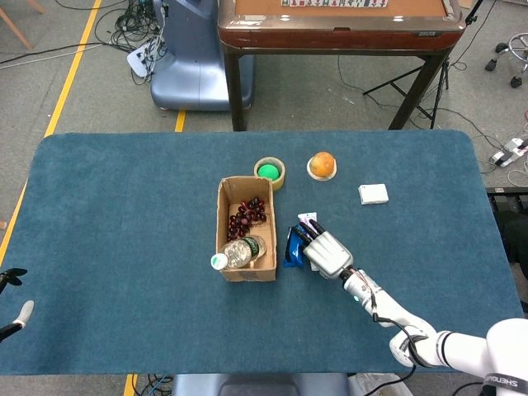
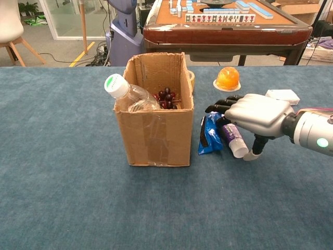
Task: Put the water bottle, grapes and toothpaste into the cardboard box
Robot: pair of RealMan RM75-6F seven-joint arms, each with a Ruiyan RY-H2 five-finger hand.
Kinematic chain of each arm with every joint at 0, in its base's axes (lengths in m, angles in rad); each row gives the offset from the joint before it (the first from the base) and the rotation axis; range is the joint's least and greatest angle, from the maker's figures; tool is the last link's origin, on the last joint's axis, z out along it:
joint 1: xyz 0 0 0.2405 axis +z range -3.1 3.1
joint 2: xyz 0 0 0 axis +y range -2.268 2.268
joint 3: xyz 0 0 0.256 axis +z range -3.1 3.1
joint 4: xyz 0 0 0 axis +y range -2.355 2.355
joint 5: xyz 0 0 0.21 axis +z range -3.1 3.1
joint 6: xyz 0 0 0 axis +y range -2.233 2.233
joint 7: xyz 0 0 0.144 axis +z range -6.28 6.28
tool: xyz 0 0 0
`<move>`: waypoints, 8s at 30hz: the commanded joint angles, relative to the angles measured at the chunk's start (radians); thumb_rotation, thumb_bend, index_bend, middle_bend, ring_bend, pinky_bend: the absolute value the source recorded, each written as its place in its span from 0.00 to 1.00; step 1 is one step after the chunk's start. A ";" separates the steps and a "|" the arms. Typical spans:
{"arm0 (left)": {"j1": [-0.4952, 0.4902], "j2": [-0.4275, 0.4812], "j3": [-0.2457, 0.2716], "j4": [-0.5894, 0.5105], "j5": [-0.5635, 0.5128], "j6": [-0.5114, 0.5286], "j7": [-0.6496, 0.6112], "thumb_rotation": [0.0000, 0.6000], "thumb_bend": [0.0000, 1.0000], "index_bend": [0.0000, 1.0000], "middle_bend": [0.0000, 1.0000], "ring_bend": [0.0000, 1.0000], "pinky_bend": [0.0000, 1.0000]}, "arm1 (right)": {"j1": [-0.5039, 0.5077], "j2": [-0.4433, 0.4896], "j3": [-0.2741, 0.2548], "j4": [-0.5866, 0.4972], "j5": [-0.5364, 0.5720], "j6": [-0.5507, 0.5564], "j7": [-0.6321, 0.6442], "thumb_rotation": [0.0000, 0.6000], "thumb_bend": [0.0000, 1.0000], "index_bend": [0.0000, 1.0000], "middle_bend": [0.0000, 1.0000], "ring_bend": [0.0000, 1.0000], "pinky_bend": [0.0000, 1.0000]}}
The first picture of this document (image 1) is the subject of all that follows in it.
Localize brown mahjong table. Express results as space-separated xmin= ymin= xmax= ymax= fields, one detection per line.
xmin=217 ymin=0 xmax=467 ymax=132

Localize small white card box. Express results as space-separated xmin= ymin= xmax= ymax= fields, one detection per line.
xmin=357 ymin=183 xmax=390 ymax=206

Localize beige tape roll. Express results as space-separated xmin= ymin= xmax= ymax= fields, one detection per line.
xmin=253 ymin=156 xmax=287 ymax=191

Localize orange jelly cup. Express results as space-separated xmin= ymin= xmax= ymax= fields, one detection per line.
xmin=306 ymin=151 xmax=337 ymax=182

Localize blue snack packet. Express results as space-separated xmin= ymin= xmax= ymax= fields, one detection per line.
xmin=282 ymin=225 xmax=309 ymax=270

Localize blue table mat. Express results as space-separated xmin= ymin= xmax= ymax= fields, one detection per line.
xmin=0 ymin=130 xmax=525 ymax=377

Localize black floor cable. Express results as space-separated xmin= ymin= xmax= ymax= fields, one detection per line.
xmin=0 ymin=40 xmax=137 ymax=67

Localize green ball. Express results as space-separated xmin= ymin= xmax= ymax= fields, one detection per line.
xmin=257 ymin=163 xmax=281 ymax=182

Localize black metal rack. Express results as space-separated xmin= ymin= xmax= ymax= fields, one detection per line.
xmin=486 ymin=187 xmax=528 ymax=265

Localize wheeled metal stool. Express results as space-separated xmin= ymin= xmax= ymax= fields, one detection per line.
xmin=485 ymin=32 xmax=528 ymax=88

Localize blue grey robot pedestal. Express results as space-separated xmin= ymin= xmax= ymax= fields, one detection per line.
xmin=150 ymin=0 xmax=255 ymax=111

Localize face-up mahjong tile row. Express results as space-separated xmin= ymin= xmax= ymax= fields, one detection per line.
xmin=281 ymin=0 xmax=389 ymax=8

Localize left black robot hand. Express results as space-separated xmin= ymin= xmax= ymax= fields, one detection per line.
xmin=0 ymin=267 xmax=35 ymax=343

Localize purple white cream tube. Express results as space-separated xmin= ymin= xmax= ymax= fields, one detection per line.
xmin=297 ymin=212 xmax=318 ymax=273

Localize black tripod stand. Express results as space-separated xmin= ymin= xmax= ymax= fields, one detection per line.
xmin=362 ymin=0 xmax=488 ymax=130

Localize red grape bunch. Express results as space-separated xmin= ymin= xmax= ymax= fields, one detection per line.
xmin=226 ymin=196 xmax=267 ymax=243

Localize grey blue robot body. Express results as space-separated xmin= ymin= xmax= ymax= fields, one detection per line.
xmin=171 ymin=373 xmax=351 ymax=396

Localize white power strip with plugs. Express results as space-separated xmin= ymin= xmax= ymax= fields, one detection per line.
xmin=126 ymin=44 xmax=157 ymax=78

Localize transparent water bottle green label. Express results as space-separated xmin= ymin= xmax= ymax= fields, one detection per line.
xmin=210 ymin=235 xmax=268 ymax=272

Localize white chair wooden legs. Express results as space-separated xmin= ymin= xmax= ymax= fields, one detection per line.
xmin=0 ymin=0 xmax=46 ymax=50

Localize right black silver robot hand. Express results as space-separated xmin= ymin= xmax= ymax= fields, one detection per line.
xmin=295 ymin=219 xmax=355 ymax=281

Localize open cardboard box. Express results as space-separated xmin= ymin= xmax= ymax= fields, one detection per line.
xmin=215 ymin=175 xmax=278 ymax=283

